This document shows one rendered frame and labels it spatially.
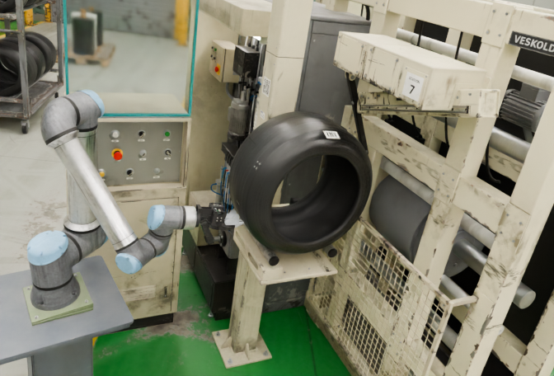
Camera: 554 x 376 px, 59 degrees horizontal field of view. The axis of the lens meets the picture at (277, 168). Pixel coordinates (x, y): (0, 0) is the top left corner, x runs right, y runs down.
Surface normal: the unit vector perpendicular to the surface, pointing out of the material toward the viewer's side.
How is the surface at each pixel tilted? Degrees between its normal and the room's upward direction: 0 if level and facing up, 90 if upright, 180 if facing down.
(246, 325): 90
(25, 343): 0
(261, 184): 77
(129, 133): 90
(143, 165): 90
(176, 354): 0
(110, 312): 0
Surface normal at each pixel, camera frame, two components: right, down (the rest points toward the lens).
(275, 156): -0.15, -0.15
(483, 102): 0.42, 0.12
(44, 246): 0.03, -0.86
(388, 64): -0.91, 0.04
